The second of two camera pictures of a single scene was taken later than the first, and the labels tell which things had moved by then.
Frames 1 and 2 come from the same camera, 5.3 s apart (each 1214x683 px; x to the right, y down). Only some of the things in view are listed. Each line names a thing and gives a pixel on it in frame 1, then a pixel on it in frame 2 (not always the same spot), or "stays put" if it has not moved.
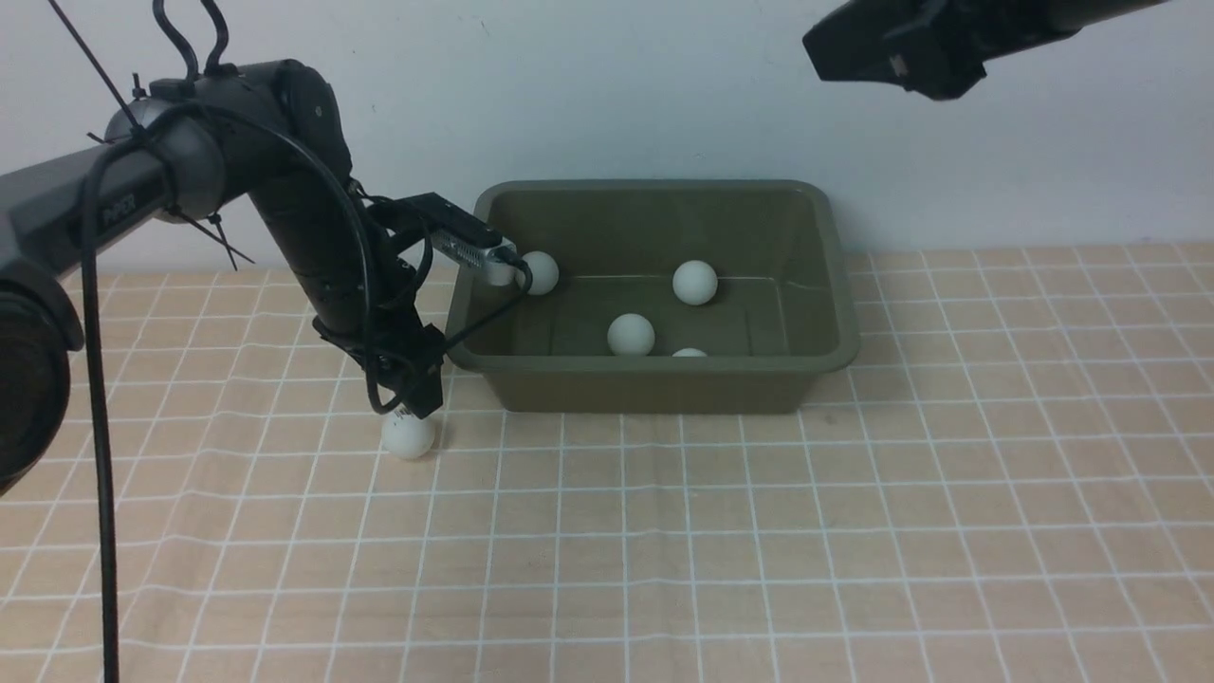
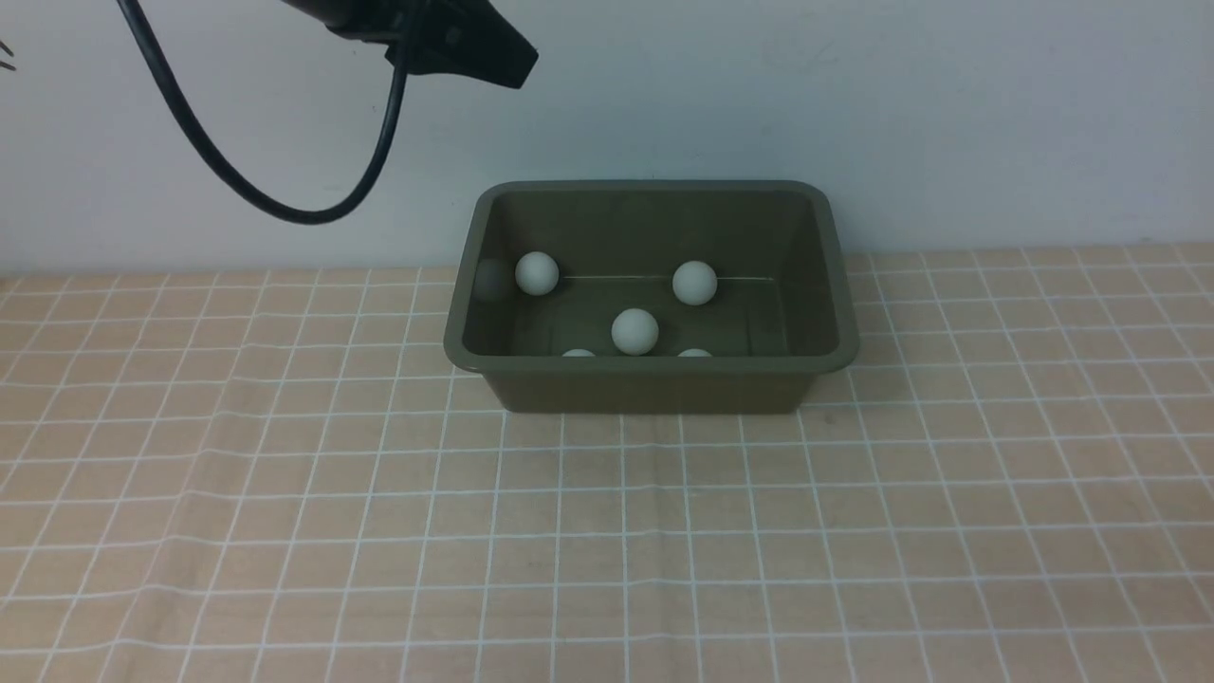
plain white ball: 631,335 stays put
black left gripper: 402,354 to 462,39
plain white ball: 544,271 stays put
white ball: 695,283 stays put
